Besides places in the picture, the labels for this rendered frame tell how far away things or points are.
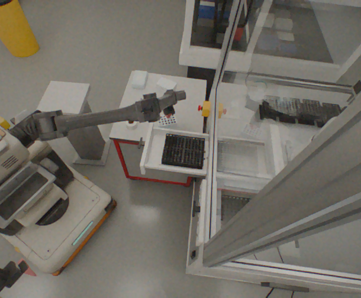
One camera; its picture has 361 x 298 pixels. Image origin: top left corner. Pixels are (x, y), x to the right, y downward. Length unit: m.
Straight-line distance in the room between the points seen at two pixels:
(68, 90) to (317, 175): 1.69
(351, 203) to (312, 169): 0.06
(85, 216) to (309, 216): 1.65
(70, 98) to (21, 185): 0.79
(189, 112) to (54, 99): 0.92
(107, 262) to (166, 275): 0.45
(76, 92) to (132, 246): 1.24
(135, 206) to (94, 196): 0.39
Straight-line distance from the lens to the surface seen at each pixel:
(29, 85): 3.19
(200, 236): 1.05
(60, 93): 1.80
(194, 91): 1.70
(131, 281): 1.97
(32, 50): 3.59
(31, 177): 1.14
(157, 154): 1.28
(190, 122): 1.51
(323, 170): 0.27
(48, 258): 1.84
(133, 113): 0.80
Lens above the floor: 1.95
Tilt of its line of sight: 58 degrees down
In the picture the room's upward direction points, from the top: 7 degrees clockwise
